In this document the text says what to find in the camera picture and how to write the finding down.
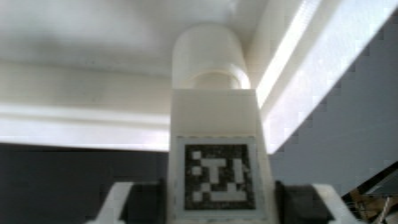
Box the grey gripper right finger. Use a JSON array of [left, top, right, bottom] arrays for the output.
[[312, 184, 365, 224]]

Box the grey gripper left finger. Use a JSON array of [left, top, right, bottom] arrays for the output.
[[84, 182, 132, 224]]

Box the white square table top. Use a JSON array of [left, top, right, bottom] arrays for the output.
[[0, 0, 398, 151]]

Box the white table leg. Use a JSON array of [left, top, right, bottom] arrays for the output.
[[164, 24, 278, 224]]

